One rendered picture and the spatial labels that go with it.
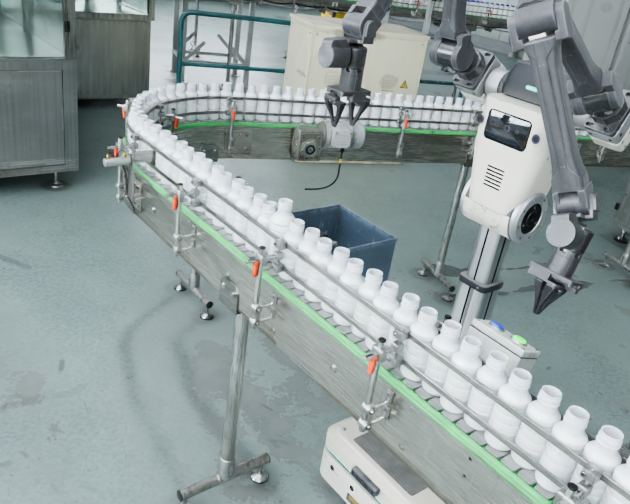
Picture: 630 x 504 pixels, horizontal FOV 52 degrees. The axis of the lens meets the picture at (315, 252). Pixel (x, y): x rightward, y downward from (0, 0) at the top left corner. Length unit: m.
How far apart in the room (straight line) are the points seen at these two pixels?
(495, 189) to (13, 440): 1.94
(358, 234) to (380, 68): 3.61
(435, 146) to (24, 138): 2.62
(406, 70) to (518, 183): 4.15
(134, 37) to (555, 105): 5.73
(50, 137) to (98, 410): 2.33
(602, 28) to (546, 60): 6.37
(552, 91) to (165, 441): 1.93
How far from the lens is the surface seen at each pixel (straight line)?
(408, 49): 5.92
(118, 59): 6.77
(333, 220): 2.42
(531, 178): 1.88
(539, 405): 1.25
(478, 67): 2.01
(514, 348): 1.43
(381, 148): 3.39
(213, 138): 3.08
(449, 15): 1.91
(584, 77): 1.60
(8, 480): 2.59
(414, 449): 1.46
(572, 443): 1.23
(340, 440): 2.38
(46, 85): 4.55
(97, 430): 2.73
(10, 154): 4.62
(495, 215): 1.94
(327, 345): 1.58
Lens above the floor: 1.83
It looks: 26 degrees down
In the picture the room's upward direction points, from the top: 9 degrees clockwise
